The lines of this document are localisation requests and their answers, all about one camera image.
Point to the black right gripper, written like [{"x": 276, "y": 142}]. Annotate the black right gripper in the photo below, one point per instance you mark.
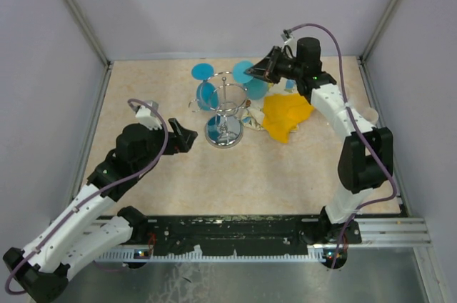
[{"x": 265, "y": 69}]

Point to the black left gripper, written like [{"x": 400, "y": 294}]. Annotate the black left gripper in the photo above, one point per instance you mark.
[{"x": 185, "y": 138}]

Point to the blue wine glass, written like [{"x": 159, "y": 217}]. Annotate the blue wine glass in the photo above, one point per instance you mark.
[
  {"x": 256, "y": 89},
  {"x": 205, "y": 98}
]

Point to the clear wine glass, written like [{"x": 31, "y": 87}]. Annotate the clear wine glass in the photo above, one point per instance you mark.
[
  {"x": 370, "y": 115},
  {"x": 351, "y": 100}
]

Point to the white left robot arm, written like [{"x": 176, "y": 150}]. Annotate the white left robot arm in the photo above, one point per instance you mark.
[{"x": 45, "y": 266}]

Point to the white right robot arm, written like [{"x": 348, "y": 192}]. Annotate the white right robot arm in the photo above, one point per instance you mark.
[{"x": 366, "y": 159}]

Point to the chrome wine glass rack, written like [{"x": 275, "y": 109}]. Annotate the chrome wine glass rack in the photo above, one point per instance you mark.
[{"x": 224, "y": 129}]

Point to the yellow cloth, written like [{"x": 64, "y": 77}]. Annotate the yellow cloth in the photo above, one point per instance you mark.
[{"x": 283, "y": 114}]

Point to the white patterned cloth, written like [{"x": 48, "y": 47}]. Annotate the white patterned cloth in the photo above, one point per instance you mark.
[{"x": 252, "y": 115}]

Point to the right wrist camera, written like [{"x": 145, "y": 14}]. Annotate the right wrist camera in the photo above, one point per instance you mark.
[{"x": 287, "y": 37}]

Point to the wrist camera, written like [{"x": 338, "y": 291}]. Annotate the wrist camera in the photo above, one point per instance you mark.
[
  {"x": 147, "y": 118},
  {"x": 287, "y": 37}
]

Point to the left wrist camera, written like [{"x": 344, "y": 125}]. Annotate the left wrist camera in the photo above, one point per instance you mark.
[{"x": 147, "y": 118}]

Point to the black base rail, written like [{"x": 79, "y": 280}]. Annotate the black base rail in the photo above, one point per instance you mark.
[{"x": 237, "y": 238}]

